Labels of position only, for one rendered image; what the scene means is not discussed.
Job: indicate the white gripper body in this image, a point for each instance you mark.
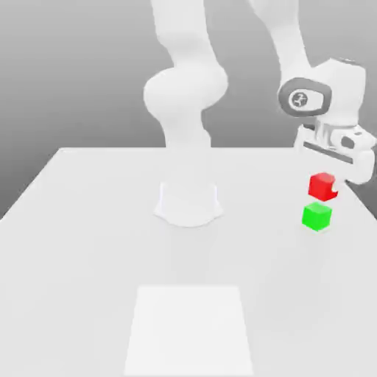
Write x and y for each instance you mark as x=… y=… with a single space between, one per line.
x=321 y=157

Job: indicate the small red cube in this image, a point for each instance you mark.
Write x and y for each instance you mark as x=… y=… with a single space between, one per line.
x=319 y=187

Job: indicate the small green cube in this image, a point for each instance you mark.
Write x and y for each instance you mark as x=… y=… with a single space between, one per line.
x=316 y=216

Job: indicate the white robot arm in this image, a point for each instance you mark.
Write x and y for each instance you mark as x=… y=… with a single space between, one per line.
x=182 y=88

